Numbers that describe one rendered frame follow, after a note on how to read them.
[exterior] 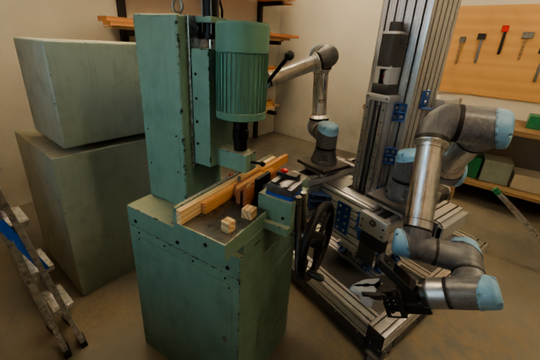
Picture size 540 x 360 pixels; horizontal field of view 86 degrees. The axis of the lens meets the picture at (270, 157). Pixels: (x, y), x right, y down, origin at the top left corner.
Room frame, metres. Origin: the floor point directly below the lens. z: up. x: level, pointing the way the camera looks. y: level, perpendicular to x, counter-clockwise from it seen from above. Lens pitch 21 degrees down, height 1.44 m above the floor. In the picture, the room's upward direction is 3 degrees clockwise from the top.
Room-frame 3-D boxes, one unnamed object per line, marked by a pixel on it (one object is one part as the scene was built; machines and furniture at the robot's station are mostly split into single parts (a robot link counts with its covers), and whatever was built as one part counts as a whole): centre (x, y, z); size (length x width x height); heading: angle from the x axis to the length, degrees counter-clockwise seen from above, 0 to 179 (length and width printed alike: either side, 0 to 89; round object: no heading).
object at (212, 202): (1.10, 0.07, 0.92); 0.60 x 0.02 x 0.04; 151
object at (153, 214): (1.08, 0.22, 0.76); 0.57 x 0.45 x 0.09; 61
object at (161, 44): (1.16, 0.37, 1.16); 0.22 x 0.22 x 0.72; 61
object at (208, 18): (1.09, 0.23, 1.54); 0.08 x 0.08 x 0.17; 61
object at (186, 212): (1.04, 0.13, 0.92); 0.60 x 0.02 x 0.05; 151
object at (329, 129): (1.61, -0.32, 0.98); 0.13 x 0.12 x 0.14; 13
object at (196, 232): (0.97, 0.02, 0.87); 0.61 x 0.30 x 0.06; 151
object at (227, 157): (1.03, 0.13, 1.03); 0.14 x 0.07 x 0.09; 61
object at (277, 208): (0.93, -0.06, 0.91); 0.15 x 0.14 x 0.09; 151
